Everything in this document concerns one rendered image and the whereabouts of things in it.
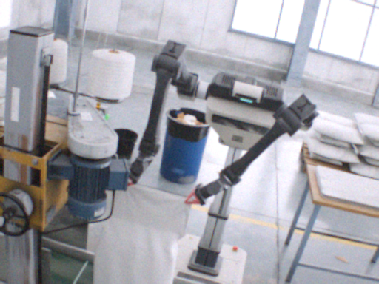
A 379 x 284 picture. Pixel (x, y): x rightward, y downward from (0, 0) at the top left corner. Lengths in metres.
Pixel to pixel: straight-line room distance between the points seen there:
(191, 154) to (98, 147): 2.73
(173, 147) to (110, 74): 2.67
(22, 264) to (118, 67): 0.89
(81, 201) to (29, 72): 0.51
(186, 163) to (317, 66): 6.21
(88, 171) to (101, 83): 0.31
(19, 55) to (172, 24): 8.58
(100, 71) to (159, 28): 8.48
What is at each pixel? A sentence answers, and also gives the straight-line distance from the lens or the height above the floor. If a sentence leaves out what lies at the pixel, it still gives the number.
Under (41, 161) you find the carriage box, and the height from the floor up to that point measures 1.33.
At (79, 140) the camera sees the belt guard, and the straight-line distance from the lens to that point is 1.48.
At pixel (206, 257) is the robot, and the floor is 0.37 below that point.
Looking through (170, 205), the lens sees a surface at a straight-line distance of 1.94.
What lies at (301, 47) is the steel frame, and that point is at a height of 0.91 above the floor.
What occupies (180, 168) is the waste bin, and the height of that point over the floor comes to 0.17.
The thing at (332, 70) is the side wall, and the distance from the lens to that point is 9.97.
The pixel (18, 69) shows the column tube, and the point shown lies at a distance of 1.46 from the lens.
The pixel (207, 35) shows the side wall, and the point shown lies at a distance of 9.81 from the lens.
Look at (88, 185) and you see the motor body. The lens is 1.56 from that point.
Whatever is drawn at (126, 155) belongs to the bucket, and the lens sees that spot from 4.54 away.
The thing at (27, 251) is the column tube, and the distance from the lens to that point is 1.78.
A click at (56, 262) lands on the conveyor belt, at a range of 2.53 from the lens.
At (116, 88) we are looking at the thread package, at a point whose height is 1.57.
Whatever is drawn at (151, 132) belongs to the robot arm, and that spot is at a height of 1.36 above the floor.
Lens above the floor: 2.03
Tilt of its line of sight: 22 degrees down
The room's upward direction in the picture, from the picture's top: 12 degrees clockwise
